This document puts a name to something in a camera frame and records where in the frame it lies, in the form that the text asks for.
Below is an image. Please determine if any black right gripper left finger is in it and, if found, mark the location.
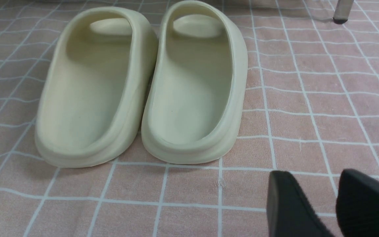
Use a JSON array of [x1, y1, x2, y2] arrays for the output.
[[266, 171, 334, 237]]

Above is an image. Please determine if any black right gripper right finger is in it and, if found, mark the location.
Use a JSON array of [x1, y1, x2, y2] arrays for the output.
[[336, 169, 379, 237]]

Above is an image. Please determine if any metal shoe rack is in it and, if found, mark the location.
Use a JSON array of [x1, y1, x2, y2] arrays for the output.
[[333, 0, 354, 25]]

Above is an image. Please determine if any pink checkered cloth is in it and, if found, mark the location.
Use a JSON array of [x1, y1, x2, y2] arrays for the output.
[[0, 0, 379, 237]]

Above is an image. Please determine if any right cream foam slipper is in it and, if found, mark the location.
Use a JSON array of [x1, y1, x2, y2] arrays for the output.
[[141, 0, 248, 164]]

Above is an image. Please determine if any cream foam slipper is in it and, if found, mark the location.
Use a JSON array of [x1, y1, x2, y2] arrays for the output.
[[141, 0, 248, 164], [35, 7, 158, 168]]

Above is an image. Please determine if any left cream foam slipper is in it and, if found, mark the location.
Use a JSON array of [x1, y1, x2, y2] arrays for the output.
[[35, 7, 158, 168]]

